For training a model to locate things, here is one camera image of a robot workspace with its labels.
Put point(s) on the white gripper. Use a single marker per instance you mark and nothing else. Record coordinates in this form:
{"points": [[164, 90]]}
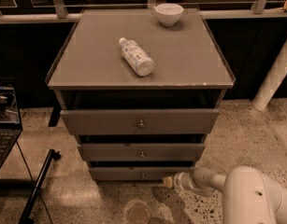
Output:
{"points": [[179, 182]]}

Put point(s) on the grey bottom drawer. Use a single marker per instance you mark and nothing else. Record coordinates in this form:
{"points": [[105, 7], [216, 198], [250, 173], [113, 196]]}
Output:
{"points": [[106, 171]]}

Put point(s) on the grey drawer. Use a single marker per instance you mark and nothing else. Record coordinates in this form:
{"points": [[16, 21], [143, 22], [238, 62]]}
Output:
{"points": [[141, 152], [106, 171], [139, 121]]}

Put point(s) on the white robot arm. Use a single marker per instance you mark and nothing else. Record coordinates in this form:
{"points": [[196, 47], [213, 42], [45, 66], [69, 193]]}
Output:
{"points": [[248, 195]]}

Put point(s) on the grey middle drawer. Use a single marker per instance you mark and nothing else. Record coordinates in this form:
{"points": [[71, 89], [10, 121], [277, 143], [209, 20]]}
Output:
{"points": [[141, 152]]}

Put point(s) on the grey top drawer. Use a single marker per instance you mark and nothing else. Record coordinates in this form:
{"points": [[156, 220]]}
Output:
{"points": [[139, 121]]}

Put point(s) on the grey drawer cabinet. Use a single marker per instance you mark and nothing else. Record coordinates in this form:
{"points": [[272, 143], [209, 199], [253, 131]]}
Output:
{"points": [[92, 74]]}

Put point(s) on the clear plastic water bottle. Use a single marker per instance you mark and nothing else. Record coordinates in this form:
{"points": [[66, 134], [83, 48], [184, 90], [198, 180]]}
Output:
{"points": [[136, 57]]}

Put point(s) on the black metal stand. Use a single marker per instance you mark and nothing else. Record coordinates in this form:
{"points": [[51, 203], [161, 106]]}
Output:
{"points": [[25, 217]]}

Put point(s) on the white diagonal pipe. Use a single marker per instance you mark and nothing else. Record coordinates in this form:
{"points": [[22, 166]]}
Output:
{"points": [[272, 81]]}

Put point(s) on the white ceramic bowl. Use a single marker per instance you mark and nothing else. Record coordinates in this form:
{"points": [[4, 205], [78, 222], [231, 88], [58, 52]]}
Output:
{"points": [[168, 14]]}

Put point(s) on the black laptop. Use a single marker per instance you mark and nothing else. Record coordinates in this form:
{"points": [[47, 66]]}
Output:
{"points": [[10, 118]]}

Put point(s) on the metal railing frame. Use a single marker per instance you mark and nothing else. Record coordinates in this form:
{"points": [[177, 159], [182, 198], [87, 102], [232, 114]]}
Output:
{"points": [[60, 3]]}

